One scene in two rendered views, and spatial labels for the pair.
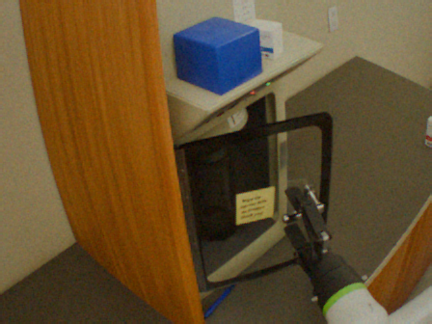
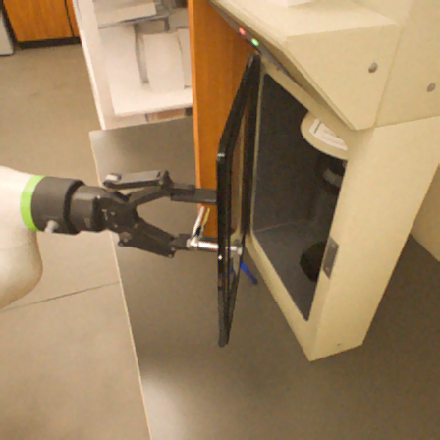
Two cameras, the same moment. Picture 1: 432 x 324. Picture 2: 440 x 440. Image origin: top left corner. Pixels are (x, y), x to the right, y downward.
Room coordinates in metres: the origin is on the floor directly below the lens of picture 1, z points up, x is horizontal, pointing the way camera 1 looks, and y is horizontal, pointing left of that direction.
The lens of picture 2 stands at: (1.01, -0.57, 1.61)
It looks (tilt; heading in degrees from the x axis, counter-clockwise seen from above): 42 degrees down; 113
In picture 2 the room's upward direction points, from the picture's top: straight up
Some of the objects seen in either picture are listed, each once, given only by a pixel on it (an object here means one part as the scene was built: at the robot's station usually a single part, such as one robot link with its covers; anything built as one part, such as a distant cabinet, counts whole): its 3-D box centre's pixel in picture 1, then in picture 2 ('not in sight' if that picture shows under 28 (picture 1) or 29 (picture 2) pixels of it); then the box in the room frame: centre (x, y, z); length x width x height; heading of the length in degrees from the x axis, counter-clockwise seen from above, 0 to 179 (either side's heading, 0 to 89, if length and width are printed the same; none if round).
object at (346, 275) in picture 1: (340, 289); (63, 207); (0.57, -0.20, 1.20); 0.12 x 0.06 x 0.09; 104
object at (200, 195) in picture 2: (298, 200); (194, 194); (0.78, -0.14, 1.25); 0.07 x 0.03 x 0.01; 14
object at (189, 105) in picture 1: (252, 84); (265, 36); (0.86, -0.08, 1.46); 0.32 x 0.11 x 0.10; 132
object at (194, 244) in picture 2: (301, 207); (209, 230); (0.81, -0.16, 1.20); 0.10 x 0.05 x 0.03; 103
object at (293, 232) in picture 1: (296, 236); (197, 243); (0.78, -0.14, 1.15); 0.07 x 0.03 x 0.01; 14
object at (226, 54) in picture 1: (218, 52); not in sight; (0.81, -0.02, 1.56); 0.10 x 0.10 x 0.09; 42
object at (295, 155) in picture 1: (262, 212); (236, 207); (0.83, -0.08, 1.19); 0.30 x 0.01 x 0.40; 103
